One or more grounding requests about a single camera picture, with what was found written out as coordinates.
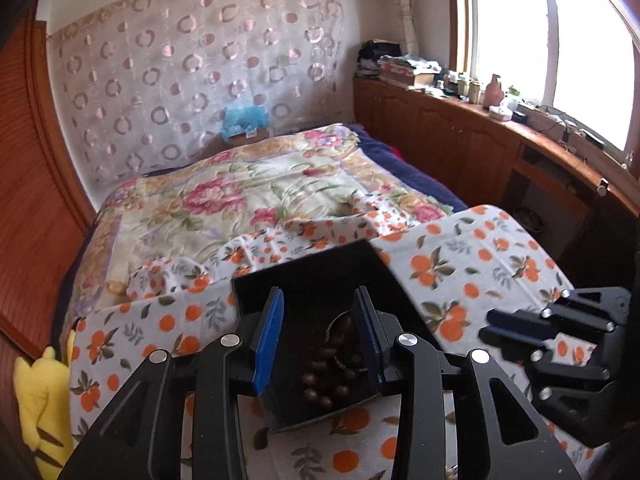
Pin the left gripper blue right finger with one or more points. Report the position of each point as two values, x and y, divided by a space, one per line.
372 336

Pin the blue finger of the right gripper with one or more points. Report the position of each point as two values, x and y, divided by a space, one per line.
526 323
514 347

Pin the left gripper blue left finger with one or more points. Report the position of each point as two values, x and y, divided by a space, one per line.
266 338

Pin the black jewelry box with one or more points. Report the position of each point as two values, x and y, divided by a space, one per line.
319 369

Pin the orange print white cloth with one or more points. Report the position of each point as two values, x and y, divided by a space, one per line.
454 269

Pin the wooden cabinet counter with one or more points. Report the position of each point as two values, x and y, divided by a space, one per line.
577 213

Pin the floral quilt bedspread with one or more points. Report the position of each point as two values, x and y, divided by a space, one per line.
193 211

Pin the dark blue blanket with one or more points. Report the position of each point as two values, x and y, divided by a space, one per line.
383 155

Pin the blue bag on box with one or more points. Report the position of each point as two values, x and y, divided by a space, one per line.
243 120

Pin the yellow Pikachu plush toy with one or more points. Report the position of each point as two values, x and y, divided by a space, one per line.
42 391

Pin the pink bottle on counter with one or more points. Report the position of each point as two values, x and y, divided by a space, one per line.
493 94

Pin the pile of folded clothes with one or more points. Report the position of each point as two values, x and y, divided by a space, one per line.
383 60

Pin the sheer circle pattern curtain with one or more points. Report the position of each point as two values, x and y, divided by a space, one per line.
142 85

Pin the window with wooden frame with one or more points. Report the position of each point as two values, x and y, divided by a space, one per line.
576 59

